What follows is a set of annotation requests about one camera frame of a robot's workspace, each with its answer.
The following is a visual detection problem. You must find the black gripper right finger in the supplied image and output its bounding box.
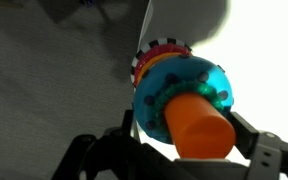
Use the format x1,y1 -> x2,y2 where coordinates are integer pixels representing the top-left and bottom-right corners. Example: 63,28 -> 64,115
229,111 -> 288,180

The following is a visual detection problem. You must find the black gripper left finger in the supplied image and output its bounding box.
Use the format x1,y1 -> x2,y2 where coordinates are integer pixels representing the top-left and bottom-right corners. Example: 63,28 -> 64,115
100,108 -> 142,148

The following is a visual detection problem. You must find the small red object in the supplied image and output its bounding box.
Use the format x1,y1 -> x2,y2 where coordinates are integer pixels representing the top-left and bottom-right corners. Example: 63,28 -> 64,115
129,37 -> 193,87

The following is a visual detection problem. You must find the orange stacking ring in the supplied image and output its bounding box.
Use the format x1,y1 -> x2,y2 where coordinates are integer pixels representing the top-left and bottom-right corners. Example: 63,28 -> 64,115
137,51 -> 182,84

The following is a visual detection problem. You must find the blue dotted stacking ring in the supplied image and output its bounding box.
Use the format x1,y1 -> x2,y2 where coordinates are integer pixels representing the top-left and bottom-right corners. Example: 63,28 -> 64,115
132,54 -> 235,145

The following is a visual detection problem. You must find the red stacking ring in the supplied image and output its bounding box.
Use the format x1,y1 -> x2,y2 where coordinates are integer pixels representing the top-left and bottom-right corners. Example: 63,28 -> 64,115
133,43 -> 194,88

